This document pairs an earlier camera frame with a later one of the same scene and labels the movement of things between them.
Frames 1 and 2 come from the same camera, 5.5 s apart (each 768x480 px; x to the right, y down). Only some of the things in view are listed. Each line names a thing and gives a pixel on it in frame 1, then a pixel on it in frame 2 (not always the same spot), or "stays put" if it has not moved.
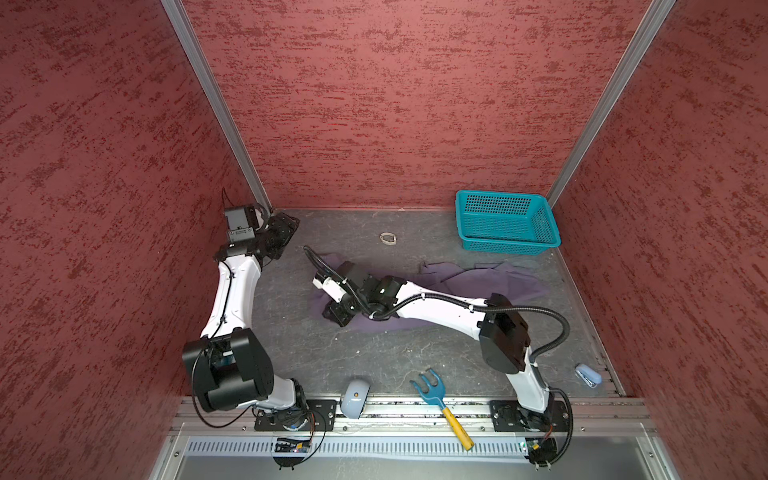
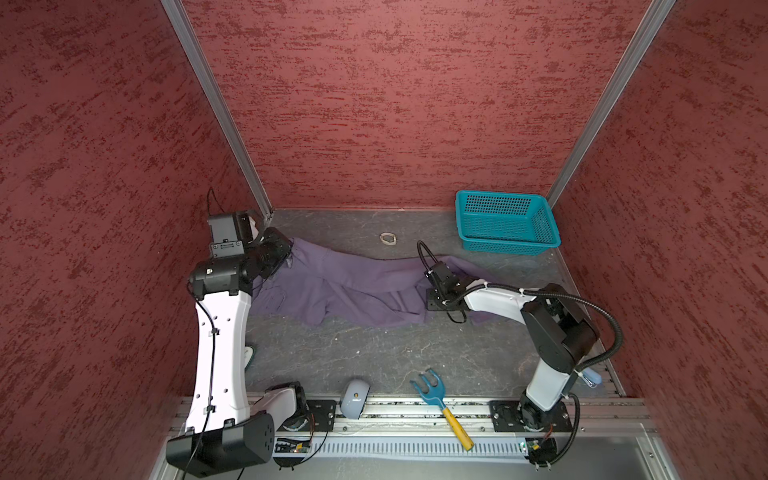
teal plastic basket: [516, 223] stays put
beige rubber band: [392, 242] stays put
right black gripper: [341, 312] to [430, 301]
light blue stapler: [591, 378] stays put
